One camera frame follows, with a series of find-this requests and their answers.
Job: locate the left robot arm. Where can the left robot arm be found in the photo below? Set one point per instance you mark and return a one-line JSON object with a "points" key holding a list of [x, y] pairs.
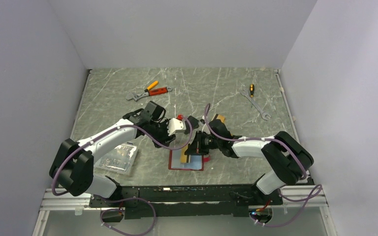
{"points": [[72, 170]]}

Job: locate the clear plastic screw box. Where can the clear plastic screw box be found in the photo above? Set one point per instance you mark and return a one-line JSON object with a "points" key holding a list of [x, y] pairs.
{"points": [[119, 160]]}

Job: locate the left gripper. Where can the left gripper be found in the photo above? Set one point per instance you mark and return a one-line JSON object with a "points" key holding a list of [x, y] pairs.
{"points": [[165, 139]]}

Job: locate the aluminium frame rail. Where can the aluminium frame rail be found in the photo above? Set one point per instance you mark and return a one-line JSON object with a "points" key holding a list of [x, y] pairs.
{"points": [[82, 202]]}

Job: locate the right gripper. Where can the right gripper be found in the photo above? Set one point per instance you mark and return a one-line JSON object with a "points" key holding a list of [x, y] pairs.
{"points": [[196, 147]]}

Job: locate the silver open end wrench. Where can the silver open end wrench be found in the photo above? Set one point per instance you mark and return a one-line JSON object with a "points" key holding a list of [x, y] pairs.
{"points": [[265, 116]]}

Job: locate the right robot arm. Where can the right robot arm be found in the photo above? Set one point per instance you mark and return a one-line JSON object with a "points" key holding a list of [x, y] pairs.
{"points": [[288, 159]]}

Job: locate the red leather card holder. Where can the red leather card holder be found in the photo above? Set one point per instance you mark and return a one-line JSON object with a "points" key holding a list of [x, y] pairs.
{"points": [[177, 161]]}

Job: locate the orange black screwdriver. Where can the orange black screwdriver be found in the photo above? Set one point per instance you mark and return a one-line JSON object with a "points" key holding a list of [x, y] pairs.
{"points": [[251, 90]]}

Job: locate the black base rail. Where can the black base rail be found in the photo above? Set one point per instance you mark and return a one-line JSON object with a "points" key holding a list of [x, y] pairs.
{"points": [[190, 200]]}

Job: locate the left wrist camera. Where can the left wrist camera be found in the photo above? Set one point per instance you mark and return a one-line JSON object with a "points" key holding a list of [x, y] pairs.
{"points": [[175, 126]]}

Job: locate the red handled adjustable wrench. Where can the red handled adjustable wrench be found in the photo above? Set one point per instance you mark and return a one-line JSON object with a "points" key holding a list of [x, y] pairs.
{"points": [[153, 92]]}

